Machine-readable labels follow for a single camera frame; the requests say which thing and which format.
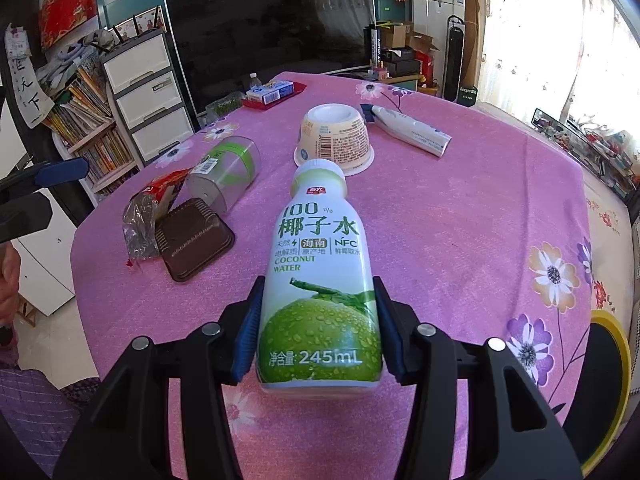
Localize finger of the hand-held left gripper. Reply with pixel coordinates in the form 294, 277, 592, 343
35, 157, 90, 187
0, 199, 54, 245

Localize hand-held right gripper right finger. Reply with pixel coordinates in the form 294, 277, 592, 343
372, 276, 585, 480

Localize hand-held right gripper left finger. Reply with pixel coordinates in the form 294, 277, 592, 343
52, 275, 267, 480

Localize red snack wrapper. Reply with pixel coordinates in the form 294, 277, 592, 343
122, 170, 193, 266

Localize white green coconut water bottle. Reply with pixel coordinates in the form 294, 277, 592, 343
256, 159, 384, 401

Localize brown plastic tray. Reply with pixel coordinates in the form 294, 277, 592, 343
155, 198, 237, 282

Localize clear jar with green band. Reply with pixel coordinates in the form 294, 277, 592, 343
185, 136, 262, 215

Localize white toothpaste tube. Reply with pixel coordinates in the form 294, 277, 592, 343
360, 104, 452, 158

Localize white yogurt cup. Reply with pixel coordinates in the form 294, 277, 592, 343
293, 103, 375, 176

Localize black yellow-rimmed trash bin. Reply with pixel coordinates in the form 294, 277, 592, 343
565, 310, 632, 476

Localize person's left hand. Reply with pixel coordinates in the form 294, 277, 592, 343
0, 245, 22, 351

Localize shelf of colourful books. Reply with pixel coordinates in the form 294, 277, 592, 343
42, 60, 142, 206

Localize white calligraphy scroll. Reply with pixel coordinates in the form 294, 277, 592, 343
5, 25, 54, 129

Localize pink floral tablecloth table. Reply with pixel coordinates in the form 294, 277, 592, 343
70, 71, 601, 480

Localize white drawer cabinet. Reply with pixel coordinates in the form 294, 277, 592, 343
100, 30, 196, 166

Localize clear plastic container with greens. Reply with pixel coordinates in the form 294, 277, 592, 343
205, 92, 244, 121

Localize person's purple checkered garment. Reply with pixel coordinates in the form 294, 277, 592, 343
0, 367, 103, 480

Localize small blue white box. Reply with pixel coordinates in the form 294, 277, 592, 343
246, 84, 294, 106

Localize large curved television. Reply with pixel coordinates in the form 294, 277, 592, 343
163, 0, 377, 118

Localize red tray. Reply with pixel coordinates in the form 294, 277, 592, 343
241, 80, 307, 110

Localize teal wooden television stand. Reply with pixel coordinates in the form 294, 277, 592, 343
372, 72, 426, 94

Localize red bag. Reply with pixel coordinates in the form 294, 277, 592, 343
417, 50, 436, 86

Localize black storage box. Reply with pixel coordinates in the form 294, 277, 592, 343
387, 47, 421, 76

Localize cluttered glass coffee table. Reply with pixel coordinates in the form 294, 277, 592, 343
532, 107, 640, 202

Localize black tower fan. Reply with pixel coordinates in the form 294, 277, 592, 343
446, 15, 469, 101

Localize black shuttlecock tube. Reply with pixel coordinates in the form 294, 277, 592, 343
370, 24, 385, 69

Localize open cardboard box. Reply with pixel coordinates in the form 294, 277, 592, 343
385, 22, 414, 49
407, 32, 441, 54

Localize brown cardboard panel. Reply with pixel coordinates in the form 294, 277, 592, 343
462, 0, 489, 91

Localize sheer embroidered curtains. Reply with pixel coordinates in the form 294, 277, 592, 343
475, 0, 640, 161

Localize red wall hanging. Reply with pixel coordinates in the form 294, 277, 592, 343
40, 0, 99, 51

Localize photo frame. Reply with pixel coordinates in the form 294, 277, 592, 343
112, 7, 166, 44

